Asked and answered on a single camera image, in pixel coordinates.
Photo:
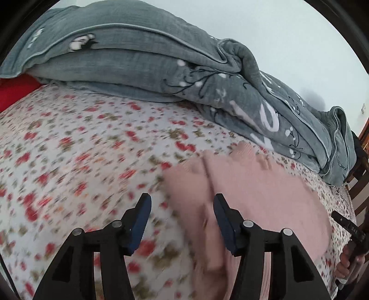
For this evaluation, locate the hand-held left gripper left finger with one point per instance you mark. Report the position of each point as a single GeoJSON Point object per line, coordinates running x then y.
{"type": "Point", "coordinates": [139, 222]}

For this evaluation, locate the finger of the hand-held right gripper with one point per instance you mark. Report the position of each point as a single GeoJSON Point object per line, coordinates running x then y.
{"type": "Point", "coordinates": [344, 222]}

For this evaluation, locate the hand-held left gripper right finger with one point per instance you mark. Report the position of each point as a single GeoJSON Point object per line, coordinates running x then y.
{"type": "Point", "coordinates": [226, 225]}

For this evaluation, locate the pink knit sweater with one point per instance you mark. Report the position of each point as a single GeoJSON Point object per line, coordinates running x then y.
{"type": "Point", "coordinates": [274, 196]}

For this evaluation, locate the person's right hand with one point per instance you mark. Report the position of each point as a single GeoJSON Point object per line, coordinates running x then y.
{"type": "Point", "coordinates": [344, 262]}

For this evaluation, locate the black cloth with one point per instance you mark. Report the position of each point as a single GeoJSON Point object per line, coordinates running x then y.
{"type": "Point", "coordinates": [359, 147]}

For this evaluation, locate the floral bed sheet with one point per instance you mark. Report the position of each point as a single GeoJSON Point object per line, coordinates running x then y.
{"type": "Point", "coordinates": [72, 150]}

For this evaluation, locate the grey floral blanket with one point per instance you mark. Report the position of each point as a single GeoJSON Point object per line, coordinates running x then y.
{"type": "Point", "coordinates": [144, 60]}

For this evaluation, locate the red pillow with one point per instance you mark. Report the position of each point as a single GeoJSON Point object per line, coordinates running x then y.
{"type": "Point", "coordinates": [16, 91]}

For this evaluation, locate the wooden slatted bed rail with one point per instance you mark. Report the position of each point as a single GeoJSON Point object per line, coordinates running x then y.
{"type": "Point", "coordinates": [359, 190]}

